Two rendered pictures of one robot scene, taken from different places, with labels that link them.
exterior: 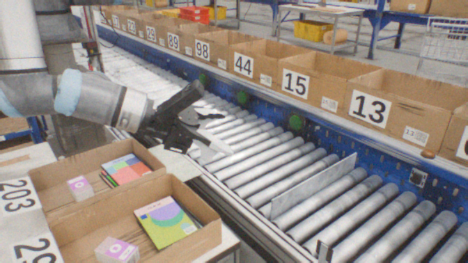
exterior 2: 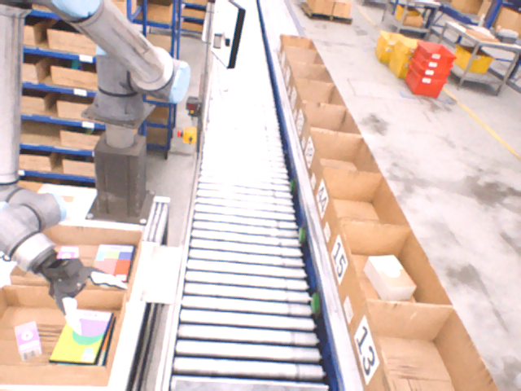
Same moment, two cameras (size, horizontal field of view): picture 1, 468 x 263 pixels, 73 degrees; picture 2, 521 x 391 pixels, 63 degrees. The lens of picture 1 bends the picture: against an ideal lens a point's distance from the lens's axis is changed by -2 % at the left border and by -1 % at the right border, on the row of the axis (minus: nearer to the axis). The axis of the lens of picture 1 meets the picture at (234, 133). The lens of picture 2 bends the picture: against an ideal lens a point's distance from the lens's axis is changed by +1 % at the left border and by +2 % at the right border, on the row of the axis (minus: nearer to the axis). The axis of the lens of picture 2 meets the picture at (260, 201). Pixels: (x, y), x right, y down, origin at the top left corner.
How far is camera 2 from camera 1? 80 cm
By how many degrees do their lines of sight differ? 26
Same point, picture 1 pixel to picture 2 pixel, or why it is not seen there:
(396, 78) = (457, 331)
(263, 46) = (375, 182)
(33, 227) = not seen: hidden behind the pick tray
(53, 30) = (108, 110)
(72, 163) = (78, 231)
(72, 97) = not seen: outside the picture
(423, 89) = (475, 371)
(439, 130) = not seen: outside the picture
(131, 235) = (57, 329)
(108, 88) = (12, 234)
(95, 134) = (128, 207)
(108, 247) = (24, 331)
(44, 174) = (53, 231)
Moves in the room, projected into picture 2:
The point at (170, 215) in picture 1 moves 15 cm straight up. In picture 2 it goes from (90, 332) to (87, 300)
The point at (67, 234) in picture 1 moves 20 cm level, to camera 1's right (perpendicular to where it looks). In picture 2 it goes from (16, 298) to (54, 333)
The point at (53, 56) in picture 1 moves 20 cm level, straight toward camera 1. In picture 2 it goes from (109, 129) to (87, 152)
